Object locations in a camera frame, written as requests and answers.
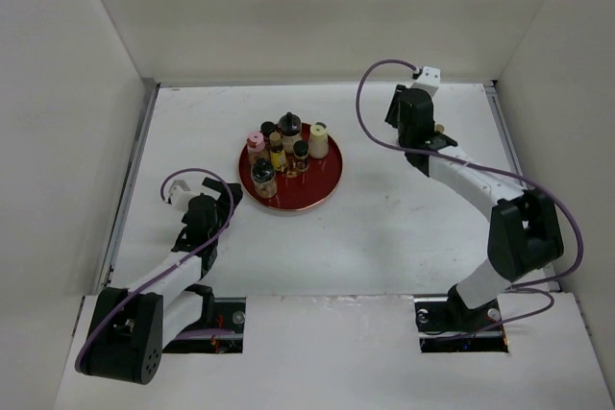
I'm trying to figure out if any pink cap spice jar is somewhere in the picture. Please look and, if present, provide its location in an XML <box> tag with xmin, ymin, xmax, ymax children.
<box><xmin>246</xmin><ymin>132</ymin><xmax>270</xmax><ymax>165</ymax></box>

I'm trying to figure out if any short yellow oil bottle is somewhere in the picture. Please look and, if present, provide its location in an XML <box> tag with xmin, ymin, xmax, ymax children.
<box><xmin>269</xmin><ymin>132</ymin><xmax>287</xmax><ymax>174</ymax></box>

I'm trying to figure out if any black cap brown spice jar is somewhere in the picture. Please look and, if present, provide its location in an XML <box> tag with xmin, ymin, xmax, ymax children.
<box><xmin>260</xmin><ymin>121</ymin><xmax>277</xmax><ymax>140</ymax></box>

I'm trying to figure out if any black cap dark spice jar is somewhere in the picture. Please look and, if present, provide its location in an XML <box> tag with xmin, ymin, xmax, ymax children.
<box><xmin>293</xmin><ymin>140</ymin><xmax>308</xmax><ymax>174</ymax></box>

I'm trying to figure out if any cream cap salt shaker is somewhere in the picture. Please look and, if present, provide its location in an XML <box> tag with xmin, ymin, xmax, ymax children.
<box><xmin>308</xmin><ymin>123</ymin><xmax>329</xmax><ymax>159</ymax></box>

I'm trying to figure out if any black cap pepper grinder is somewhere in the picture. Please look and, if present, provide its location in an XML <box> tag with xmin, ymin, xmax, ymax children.
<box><xmin>278</xmin><ymin>111</ymin><xmax>303</xmax><ymax>154</ymax></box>

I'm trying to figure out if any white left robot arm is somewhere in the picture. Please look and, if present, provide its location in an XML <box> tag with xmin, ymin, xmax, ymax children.
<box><xmin>74</xmin><ymin>177</ymin><xmax>243</xmax><ymax>385</ymax></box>

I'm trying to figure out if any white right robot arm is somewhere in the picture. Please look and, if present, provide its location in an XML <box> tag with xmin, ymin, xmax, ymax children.
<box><xmin>385</xmin><ymin>84</ymin><xmax>564</xmax><ymax>331</ymax></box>

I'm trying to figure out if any red round lacquer tray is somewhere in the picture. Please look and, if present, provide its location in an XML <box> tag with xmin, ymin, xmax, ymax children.
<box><xmin>238</xmin><ymin>123</ymin><xmax>343</xmax><ymax>211</ymax></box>

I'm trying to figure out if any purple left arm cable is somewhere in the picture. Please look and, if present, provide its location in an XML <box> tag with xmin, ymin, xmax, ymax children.
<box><xmin>75</xmin><ymin>168</ymin><xmax>236</xmax><ymax>375</ymax></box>

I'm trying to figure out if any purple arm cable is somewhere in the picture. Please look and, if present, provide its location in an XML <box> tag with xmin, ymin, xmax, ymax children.
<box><xmin>355</xmin><ymin>59</ymin><xmax>585</xmax><ymax>334</ymax></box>
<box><xmin>75</xmin><ymin>168</ymin><xmax>236</xmax><ymax>375</ymax></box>

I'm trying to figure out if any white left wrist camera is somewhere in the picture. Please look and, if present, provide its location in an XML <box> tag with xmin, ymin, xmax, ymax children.
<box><xmin>167</xmin><ymin>180</ymin><xmax>192</xmax><ymax>212</ymax></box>

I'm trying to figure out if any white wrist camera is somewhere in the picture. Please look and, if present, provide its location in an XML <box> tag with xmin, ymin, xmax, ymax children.
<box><xmin>167</xmin><ymin>180</ymin><xmax>192</xmax><ymax>212</ymax></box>
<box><xmin>412</xmin><ymin>66</ymin><xmax>441</xmax><ymax>98</ymax></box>

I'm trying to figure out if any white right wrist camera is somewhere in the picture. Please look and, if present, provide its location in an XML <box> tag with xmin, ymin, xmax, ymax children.
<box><xmin>412</xmin><ymin>66</ymin><xmax>441</xmax><ymax>98</ymax></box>

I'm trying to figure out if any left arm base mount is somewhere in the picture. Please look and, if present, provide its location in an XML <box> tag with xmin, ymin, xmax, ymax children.
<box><xmin>163</xmin><ymin>298</ymin><xmax>247</xmax><ymax>355</ymax></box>

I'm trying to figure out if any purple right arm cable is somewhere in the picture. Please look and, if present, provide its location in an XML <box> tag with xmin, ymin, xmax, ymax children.
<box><xmin>355</xmin><ymin>59</ymin><xmax>585</xmax><ymax>334</ymax></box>

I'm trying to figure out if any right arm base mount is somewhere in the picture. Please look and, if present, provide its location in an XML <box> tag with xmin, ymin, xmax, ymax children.
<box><xmin>414</xmin><ymin>296</ymin><xmax>508</xmax><ymax>353</ymax></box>

